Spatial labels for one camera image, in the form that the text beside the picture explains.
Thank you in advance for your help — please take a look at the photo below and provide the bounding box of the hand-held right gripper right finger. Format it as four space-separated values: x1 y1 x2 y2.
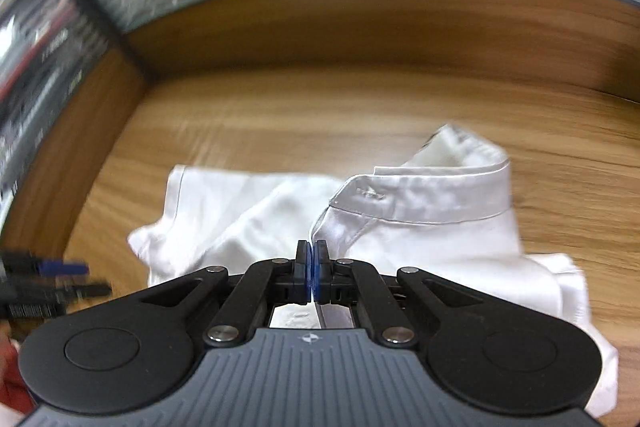
312 239 488 348

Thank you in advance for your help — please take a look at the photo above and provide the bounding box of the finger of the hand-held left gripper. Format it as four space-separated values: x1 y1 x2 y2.
0 260 90 279
0 283 112 304

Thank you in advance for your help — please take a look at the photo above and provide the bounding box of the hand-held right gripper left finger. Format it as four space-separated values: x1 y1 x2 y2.
135 239 313 348

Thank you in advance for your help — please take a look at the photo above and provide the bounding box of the beige satin shirt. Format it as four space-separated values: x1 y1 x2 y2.
127 123 621 418

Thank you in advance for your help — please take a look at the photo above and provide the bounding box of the red cloth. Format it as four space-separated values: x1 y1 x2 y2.
0 332 36 415

